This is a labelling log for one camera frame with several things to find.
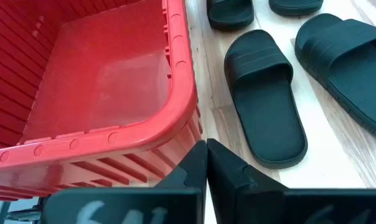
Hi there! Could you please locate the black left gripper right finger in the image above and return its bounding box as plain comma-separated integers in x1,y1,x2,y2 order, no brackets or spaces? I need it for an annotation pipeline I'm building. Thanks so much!
206,139,376,224

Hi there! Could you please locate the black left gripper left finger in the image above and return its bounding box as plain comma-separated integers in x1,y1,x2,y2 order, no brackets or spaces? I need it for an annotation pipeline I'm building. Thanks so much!
40,139,209,224

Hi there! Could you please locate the black rubber slide sandal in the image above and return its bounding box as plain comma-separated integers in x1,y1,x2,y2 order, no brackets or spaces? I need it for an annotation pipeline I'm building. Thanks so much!
206,0,255,31
294,12,376,139
223,29,309,170
268,0,324,17

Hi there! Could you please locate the red plastic bin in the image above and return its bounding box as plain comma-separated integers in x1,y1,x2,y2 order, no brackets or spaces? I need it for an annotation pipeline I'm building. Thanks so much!
0,0,204,202

